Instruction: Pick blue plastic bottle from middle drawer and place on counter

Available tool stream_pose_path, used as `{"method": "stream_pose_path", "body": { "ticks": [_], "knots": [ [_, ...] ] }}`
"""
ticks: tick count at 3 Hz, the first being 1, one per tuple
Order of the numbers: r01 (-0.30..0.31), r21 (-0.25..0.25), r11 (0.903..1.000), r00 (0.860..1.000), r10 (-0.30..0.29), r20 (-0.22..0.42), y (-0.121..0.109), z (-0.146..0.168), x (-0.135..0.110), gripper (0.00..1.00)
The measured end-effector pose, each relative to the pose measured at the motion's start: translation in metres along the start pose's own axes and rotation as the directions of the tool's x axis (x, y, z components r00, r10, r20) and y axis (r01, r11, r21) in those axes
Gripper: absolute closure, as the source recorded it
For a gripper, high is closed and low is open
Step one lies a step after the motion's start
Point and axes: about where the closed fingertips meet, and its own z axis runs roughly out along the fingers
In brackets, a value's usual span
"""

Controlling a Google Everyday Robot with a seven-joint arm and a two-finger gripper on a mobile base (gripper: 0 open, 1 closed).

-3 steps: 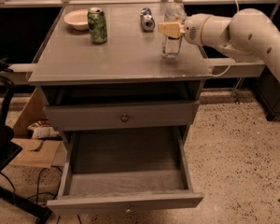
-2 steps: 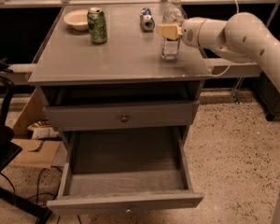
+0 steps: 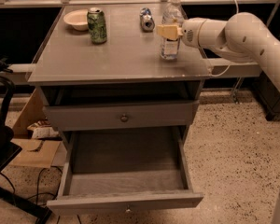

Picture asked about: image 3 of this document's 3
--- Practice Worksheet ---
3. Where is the open grey middle drawer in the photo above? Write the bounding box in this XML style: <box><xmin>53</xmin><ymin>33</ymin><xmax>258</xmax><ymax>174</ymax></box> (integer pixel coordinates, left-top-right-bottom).
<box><xmin>47</xmin><ymin>127</ymin><xmax>203</xmax><ymax>215</ymax></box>

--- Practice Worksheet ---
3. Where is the blue silver lying can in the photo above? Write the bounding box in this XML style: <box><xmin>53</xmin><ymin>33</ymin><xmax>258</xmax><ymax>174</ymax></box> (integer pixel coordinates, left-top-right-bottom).
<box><xmin>139</xmin><ymin>7</ymin><xmax>155</xmax><ymax>32</ymax></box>

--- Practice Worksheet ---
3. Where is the brown cardboard sheet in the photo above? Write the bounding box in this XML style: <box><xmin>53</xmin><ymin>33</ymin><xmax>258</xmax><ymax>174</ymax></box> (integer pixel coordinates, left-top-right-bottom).
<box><xmin>11</xmin><ymin>90</ymin><xmax>60</xmax><ymax>168</ymax></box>

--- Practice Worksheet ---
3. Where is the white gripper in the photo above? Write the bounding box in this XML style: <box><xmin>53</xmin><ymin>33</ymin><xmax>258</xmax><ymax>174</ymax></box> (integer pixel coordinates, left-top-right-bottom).
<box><xmin>156</xmin><ymin>18</ymin><xmax>227</xmax><ymax>50</ymax></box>

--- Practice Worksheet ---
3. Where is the green soda can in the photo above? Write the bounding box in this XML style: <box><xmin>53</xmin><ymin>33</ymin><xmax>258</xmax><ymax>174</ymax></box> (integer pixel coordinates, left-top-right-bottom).
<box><xmin>87</xmin><ymin>7</ymin><xmax>107</xmax><ymax>44</ymax></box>

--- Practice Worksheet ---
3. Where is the crumpled paper packaging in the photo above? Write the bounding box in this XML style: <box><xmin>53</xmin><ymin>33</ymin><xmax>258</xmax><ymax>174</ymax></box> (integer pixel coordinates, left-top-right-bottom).
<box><xmin>27</xmin><ymin>119</ymin><xmax>59</xmax><ymax>139</ymax></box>

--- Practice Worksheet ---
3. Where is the grey drawer cabinet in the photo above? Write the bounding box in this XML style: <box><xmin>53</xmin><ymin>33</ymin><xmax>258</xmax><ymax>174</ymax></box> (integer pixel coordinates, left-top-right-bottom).
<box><xmin>28</xmin><ymin>4</ymin><xmax>210</xmax><ymax>215</ymax></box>

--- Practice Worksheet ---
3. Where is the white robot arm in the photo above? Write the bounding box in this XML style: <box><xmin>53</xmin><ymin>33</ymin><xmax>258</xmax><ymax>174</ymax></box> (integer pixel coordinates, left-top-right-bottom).
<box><xmin>153</xmin><ymin>13</ymin><xmax>280</xmax><ymax>224</ymax></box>

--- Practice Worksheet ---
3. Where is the white bowl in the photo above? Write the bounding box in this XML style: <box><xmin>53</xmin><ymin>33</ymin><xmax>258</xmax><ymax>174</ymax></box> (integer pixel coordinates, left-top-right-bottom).
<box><xmin>63</xmin><ymin>9</ymin><xmax>88</xmax><ymax>31</ymax></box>

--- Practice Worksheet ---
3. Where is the black floor cable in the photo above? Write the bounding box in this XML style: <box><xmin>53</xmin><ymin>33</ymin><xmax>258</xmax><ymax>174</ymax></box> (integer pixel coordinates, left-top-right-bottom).
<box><xmin>24</xmin><ymin>165</ymin><xmax>63</xmax><ymax>205</ymax></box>

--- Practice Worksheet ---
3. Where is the black office chair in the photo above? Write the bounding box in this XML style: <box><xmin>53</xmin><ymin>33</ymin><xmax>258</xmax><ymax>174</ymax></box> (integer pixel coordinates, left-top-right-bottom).
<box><xmin>0</xmin><ymin>77</ymin><xmax>51</xmax><ymax>224</ymax></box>

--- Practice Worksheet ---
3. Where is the clear plastic water bottle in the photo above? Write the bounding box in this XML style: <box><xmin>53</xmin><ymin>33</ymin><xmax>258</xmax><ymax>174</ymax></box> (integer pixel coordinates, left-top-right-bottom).
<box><xmin>161</xmin><ymin>0</ymin><xmax>184</xmax><ymax>60</ymax></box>

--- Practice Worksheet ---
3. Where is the closed grey top drawer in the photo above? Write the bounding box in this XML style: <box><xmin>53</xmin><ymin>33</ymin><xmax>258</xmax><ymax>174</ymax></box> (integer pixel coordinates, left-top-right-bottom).
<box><xmin>43</xmin><ymin>101</ymin><xmax>199</xmax><ymax>131</ymax></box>

